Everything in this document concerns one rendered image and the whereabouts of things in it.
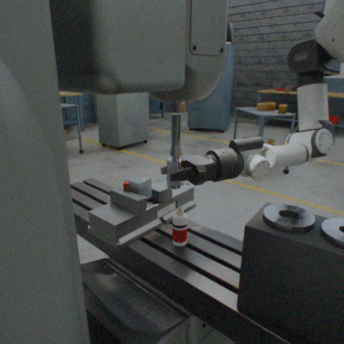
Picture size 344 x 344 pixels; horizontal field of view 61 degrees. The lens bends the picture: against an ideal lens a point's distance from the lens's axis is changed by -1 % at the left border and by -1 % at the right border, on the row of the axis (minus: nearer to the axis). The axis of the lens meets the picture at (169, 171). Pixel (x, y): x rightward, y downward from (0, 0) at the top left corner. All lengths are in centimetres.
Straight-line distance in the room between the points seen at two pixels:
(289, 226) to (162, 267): 33
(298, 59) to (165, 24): 64
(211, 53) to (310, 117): 50
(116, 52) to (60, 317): 35
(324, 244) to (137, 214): 49
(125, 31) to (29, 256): 32
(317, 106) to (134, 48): 71
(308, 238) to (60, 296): 38
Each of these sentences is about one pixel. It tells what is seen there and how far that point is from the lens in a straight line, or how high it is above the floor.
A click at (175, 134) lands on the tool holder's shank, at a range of 72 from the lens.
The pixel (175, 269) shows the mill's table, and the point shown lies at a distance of 73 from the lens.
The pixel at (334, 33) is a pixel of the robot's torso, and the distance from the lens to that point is 96.
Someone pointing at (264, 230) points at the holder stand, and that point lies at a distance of 54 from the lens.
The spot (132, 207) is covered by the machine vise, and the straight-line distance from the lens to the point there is 84.
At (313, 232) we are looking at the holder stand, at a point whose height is 111.
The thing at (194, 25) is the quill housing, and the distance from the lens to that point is 60.
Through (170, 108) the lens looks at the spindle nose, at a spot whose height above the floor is 129.
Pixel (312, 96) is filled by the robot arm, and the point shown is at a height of 130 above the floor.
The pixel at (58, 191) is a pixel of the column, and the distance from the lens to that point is 36.
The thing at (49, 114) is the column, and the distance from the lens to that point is 34.
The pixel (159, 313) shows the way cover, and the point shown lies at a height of 87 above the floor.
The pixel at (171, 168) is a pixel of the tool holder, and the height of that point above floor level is 114.
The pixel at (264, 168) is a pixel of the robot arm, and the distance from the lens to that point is 84.
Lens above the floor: 138
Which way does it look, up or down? 19 degrees down
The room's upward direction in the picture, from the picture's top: straight up
